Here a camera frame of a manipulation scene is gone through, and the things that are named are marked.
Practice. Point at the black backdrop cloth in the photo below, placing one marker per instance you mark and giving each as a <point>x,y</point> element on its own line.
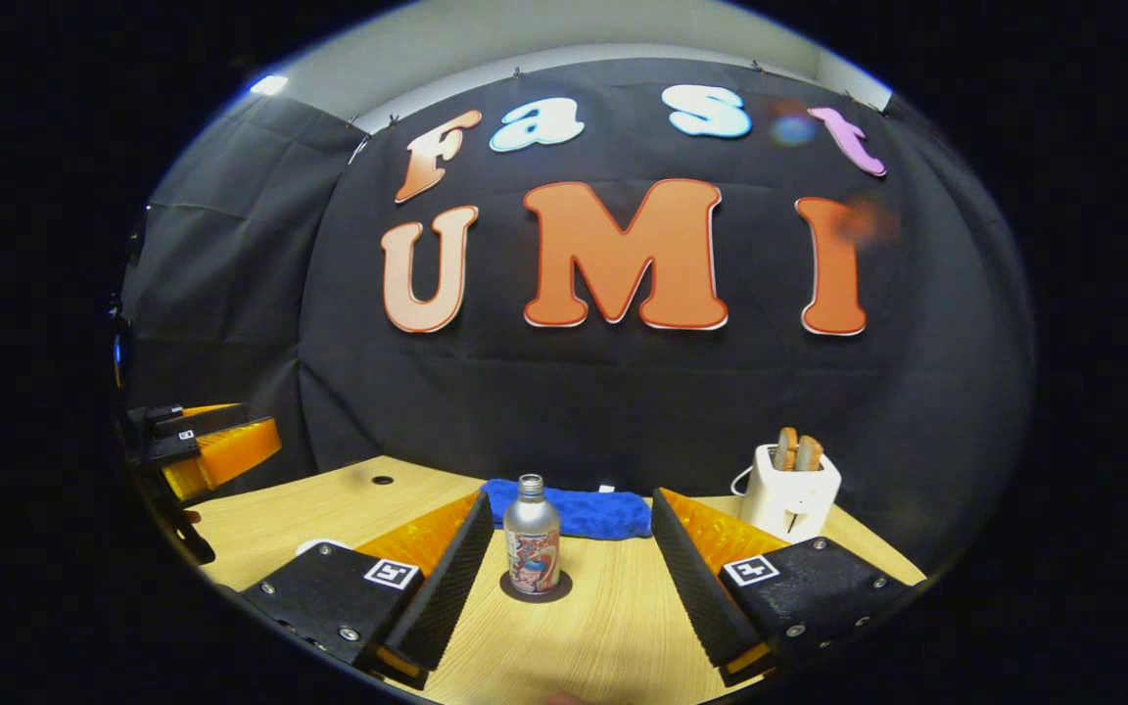
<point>623,392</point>

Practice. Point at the dark round coaster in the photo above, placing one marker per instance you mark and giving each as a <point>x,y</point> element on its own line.
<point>564,590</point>

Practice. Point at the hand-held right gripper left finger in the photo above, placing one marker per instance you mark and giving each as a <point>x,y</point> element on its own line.
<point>446,597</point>

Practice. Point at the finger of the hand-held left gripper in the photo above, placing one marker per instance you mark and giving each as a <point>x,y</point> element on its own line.
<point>192,421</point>
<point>231,450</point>

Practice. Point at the white toaster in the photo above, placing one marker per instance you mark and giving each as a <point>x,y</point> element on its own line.
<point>789,504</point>

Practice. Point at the toasted bread slice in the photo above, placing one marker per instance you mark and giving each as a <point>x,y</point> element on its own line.
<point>787,448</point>
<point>810,453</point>

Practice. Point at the blue towel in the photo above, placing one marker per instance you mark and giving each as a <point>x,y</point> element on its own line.
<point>593,514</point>

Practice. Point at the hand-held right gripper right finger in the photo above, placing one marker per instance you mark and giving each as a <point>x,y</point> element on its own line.
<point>696,597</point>

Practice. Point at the silver water bottle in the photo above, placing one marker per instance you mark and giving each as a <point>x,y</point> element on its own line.
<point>532,539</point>

